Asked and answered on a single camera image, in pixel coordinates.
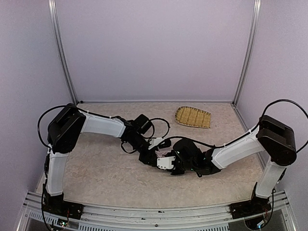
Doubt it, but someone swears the right frame post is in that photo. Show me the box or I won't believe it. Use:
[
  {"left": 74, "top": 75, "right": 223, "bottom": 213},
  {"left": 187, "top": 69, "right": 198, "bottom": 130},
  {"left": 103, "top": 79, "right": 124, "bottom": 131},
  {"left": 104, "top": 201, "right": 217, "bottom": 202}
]
[{"left": 232, "top": 0, "right": 261, "bottom": 107}]

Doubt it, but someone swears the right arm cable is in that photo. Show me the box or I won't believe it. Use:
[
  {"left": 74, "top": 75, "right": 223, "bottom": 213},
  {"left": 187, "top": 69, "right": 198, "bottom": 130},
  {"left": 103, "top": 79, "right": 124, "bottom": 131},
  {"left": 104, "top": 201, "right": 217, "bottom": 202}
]
[{"left": 166, "top": 99, "right": 308, "bottom": 154}]

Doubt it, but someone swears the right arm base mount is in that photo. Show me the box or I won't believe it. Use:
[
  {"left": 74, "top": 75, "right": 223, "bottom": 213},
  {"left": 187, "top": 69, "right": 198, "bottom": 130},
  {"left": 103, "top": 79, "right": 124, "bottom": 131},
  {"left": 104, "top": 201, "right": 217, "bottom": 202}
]
[{"left": 230, "top": 199, "right": 271, "bottom": 219}]

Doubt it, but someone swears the front aluminium rail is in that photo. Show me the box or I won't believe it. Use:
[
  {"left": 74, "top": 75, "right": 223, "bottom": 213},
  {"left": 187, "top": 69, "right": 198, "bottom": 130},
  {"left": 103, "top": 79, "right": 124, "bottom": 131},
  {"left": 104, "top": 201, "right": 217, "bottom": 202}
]
[{"left": 16, "top": 191, "right": 298, "bottom": 231}]

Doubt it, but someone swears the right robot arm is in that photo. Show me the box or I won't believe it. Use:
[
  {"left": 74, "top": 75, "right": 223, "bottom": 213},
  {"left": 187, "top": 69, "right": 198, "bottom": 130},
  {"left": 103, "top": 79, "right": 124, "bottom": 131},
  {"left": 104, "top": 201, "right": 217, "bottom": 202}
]
[{"left": 170, "top": 115, "right": 297, "bottom": 199}]

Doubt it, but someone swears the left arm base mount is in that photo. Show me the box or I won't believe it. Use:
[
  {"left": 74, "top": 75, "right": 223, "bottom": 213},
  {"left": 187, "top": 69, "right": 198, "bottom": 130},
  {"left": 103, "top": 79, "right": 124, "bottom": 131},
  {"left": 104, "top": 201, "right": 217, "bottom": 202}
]
[{"left": 43, "top": 201, "right": 84, "bottom": 220}]

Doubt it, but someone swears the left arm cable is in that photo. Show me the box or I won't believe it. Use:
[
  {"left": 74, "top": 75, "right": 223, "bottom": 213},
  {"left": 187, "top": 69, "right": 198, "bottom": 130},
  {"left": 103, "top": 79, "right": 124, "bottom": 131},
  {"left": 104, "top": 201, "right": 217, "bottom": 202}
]
[{"left": 149, "top": 117, "right": 171, "bottom": 141}]

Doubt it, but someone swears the pink folding umbrella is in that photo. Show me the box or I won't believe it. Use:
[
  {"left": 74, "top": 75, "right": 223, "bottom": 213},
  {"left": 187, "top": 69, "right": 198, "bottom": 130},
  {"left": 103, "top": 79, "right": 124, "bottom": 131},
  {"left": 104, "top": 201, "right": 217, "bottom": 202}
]
[{"left": 155, "top": 150, "right": 173, "bottom": 158}]

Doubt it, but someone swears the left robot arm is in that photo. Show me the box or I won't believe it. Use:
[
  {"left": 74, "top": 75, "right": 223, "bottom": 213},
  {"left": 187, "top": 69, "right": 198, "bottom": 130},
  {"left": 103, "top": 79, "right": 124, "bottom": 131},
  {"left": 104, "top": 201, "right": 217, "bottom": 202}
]
[{"left": 45, "top": 103, "right": 157, "bottom": 204}]

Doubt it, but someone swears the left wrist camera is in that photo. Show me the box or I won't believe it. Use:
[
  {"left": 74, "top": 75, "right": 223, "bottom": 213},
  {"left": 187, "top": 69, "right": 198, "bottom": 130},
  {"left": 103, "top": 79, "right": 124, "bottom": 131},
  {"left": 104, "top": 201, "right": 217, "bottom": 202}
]
[{"left": 148, "top": 137, "right": 172, "bottom": 150}]

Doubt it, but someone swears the woven bamboo tray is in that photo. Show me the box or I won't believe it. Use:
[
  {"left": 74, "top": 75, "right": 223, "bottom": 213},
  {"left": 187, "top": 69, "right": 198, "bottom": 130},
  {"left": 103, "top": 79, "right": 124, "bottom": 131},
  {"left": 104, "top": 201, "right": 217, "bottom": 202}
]
[{"left": 175, "top": 106, "right": 211, "bottom": 128}]

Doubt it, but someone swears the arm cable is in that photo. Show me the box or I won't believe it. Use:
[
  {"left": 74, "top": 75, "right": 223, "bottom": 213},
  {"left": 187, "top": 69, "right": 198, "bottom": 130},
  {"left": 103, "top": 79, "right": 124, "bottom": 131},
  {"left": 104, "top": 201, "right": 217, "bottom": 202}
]
[
  {"left": 166, "top": 99, "right": 308, "bottom": 154},
  {"left": 149, "top": 117, "right": 171, "bottom": 141}
]

